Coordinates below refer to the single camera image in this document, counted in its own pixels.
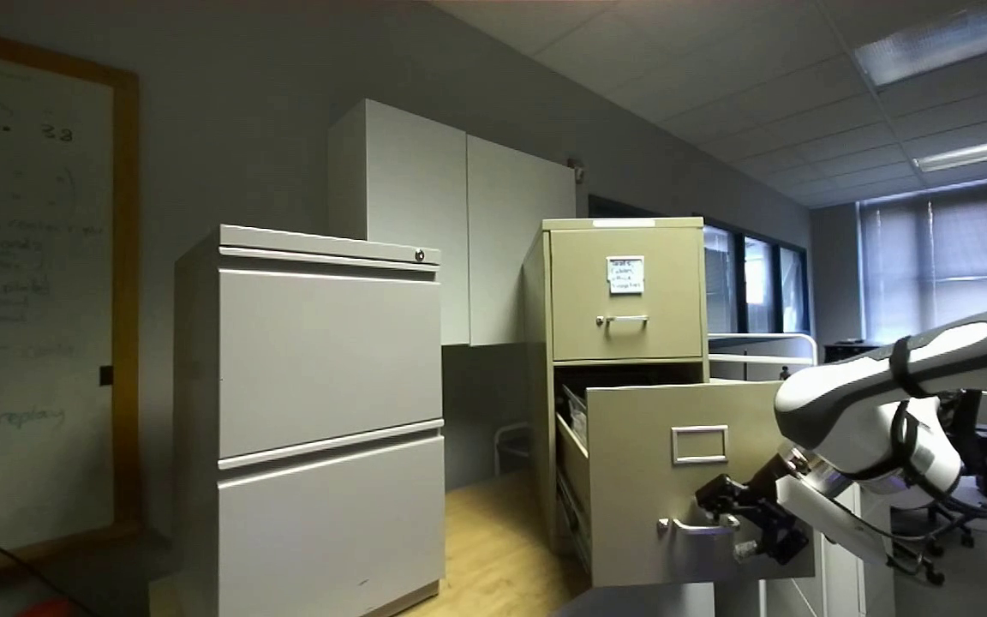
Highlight large ceiling light panel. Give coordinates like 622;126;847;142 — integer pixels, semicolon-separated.
848;0;987;95

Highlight grey window blinds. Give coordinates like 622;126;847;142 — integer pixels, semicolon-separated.
855;180;987;348

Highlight narrow ceiling light strip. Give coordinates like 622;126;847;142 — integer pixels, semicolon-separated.
910;126;987;178

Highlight wood-framed whiteboard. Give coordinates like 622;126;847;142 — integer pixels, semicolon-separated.
0;20;142;564

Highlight white wall cabinet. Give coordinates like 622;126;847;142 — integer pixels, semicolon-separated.
325;95;581;348

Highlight dark interior window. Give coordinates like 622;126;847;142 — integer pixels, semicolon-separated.
701;219;814;341

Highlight beige file cabinet housing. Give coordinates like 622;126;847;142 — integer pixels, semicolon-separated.
516;212;713;577

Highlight white paper label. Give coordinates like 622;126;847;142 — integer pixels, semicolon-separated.
601;249;646;297

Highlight beige drawer with paper label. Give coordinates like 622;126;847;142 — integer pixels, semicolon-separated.
543;221;709;367

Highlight white tube frame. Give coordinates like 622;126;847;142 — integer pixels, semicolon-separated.
707;330;817;383

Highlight black swivel chair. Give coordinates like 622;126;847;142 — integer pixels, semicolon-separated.
886;387;987;588

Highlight grey two-drawer file cabinet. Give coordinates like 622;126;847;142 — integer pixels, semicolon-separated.
172;219;448;617

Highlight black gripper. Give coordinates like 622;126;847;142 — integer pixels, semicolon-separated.
692;451;814;564

